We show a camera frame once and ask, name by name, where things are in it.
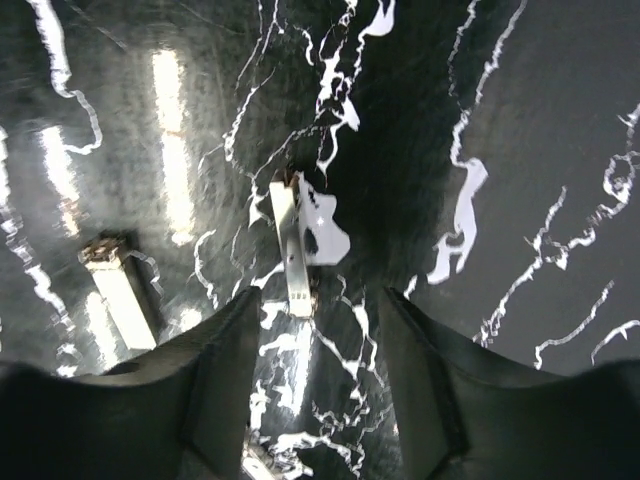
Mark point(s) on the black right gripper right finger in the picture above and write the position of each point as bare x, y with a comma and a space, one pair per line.
465, 412

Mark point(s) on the silver SFP module plug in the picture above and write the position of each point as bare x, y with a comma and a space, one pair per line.
128, 281
286, 205
257, 464

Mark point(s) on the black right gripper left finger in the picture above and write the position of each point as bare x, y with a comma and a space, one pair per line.
176, 412

